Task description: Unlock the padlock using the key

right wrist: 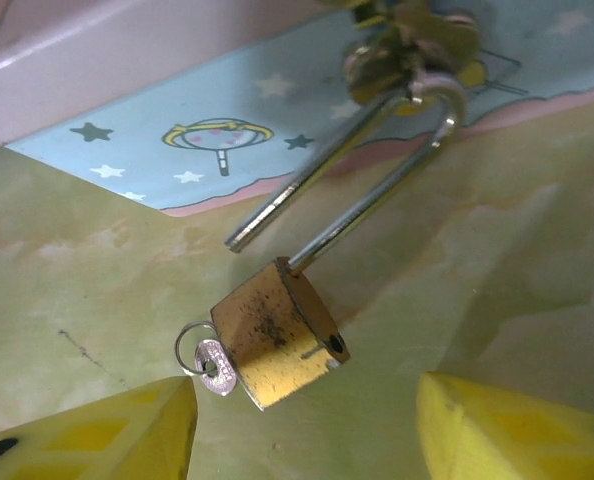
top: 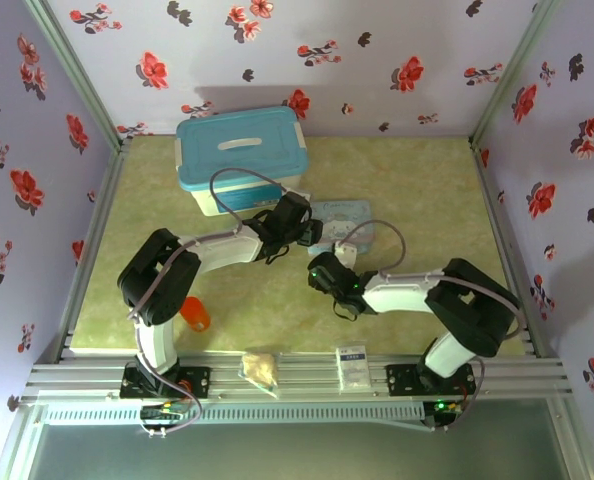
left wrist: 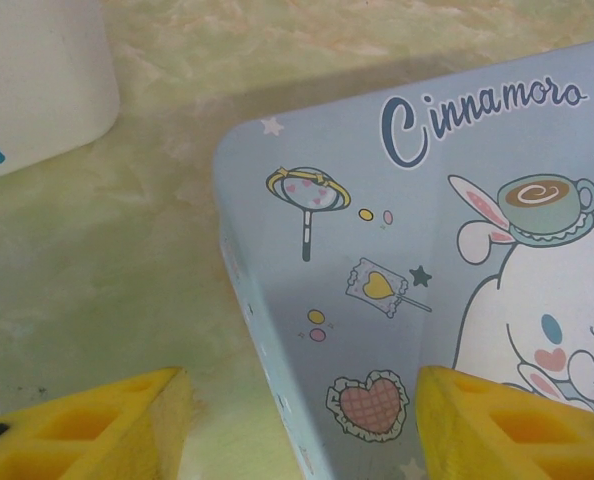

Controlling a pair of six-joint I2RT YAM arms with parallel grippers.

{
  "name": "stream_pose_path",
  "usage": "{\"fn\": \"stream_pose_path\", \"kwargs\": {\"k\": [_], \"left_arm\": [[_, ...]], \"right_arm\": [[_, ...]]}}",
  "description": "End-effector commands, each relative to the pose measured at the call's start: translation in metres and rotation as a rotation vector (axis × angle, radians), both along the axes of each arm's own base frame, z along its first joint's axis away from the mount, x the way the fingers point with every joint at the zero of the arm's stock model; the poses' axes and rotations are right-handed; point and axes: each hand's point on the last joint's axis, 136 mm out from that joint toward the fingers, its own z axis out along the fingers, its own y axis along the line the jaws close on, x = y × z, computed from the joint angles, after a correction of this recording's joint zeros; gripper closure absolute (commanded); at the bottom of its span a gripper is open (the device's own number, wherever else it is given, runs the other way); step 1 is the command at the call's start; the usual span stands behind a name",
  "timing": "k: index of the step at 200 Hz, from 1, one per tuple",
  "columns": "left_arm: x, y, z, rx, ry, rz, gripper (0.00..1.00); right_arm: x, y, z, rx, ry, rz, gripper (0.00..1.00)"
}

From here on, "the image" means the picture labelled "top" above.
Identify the light blue cartoon tin box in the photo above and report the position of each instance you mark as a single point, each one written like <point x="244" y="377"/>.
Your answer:
<point x="349" y="220"/>

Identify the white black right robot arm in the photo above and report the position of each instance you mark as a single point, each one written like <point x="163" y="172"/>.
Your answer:
<point x="402" y="292"/>

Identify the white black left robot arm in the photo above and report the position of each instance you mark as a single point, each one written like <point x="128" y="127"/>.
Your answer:
<point x="217" y="250"/>

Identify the white packet blue label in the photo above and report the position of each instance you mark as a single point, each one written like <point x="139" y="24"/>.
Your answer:
<point x="353" y="367"/>

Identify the aluminium mounting beam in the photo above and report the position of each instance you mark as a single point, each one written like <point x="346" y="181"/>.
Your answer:
<point x="307" y="376"/>

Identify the white storage box blue lid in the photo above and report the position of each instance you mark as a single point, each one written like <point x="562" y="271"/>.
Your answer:
<point x="237" y="130"/>

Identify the clear bag beige contents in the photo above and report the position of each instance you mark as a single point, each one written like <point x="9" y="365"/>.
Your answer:
<point x="259" y="370"/>

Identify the orange plastic cup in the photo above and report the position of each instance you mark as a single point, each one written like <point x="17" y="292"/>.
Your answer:
<point x="195" y="314"/>

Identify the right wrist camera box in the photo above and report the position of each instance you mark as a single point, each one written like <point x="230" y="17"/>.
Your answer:
<point x="346" y="254"/>

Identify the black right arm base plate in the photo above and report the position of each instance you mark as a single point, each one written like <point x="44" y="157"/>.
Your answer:
<point x="399" y="380"/>

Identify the aluminium table edge rail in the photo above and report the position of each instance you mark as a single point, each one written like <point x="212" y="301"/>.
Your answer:
<point x="96" y="240"/>
<point x="506" y="250"/>

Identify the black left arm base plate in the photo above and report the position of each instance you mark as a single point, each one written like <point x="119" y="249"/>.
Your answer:
<point x="199" y="382"/>

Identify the aluminium frame post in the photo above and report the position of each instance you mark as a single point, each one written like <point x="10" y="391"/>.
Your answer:
<point x="81" y="75"/>
<point x="19" y="445"/>
<point x="572" y="440"/>
<point x="513" y="75"/>

